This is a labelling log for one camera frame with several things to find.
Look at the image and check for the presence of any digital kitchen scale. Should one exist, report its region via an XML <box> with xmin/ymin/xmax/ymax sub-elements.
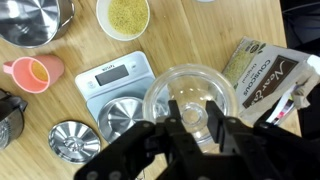
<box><xmin>75</xmin><ymin>51</ymin><xmax>155</xmax><ymax>121</ymax></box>

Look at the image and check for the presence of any clear glass jar lid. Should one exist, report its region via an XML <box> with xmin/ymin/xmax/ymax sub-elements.
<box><xmin>142</xmin><ymin>64</ymin><xmax>238</xmax><ymax>145</ymax></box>

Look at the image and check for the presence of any white mug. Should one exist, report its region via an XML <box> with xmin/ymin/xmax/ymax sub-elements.
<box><xmin>96</xmin><ymin>0</ymin><xmax>150</xmax><ymax>41</ymax></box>

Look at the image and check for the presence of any couscous box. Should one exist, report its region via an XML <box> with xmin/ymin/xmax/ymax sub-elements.
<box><xmin>223</xmin><ymin>37</ymin><xmax>320</xmax><ymax>125</ymax></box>

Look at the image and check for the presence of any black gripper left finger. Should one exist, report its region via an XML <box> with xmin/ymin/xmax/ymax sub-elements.
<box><xmin>146</xmin><ymin>100</ymin><xmax>214</xmax><ymax>180</ymax></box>

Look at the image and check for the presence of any glass electric kettle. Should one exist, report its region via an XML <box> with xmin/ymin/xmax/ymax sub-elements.
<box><xmin>0</xmin><ymin>89</ymin><xmax>28</xmax><ymax>150</ymax></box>

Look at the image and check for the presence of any small steel pan lid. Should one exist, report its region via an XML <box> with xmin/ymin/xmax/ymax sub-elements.
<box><xmin>48</xmin><ymin>120</ymin><xmax>101</xmax><ymax>164</ymax></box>

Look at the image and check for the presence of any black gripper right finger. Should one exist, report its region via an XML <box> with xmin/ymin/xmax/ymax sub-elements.
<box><xmin>205</xmin><ymin>101</ymin><xmax>300</xmax><ymax>180</ymax></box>

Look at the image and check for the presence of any large steel bowl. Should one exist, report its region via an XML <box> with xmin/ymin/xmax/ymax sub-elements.
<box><xmin>0</xmin><ymin>0</ymin><xmax>75</xmax><ymax>48</ymax></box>

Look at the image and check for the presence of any pink plastic cup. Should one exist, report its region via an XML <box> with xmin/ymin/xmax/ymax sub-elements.
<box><xmin>3</xmin><ymin>55</ymin><xmax>64</xmax><ymax>94</ymax></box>

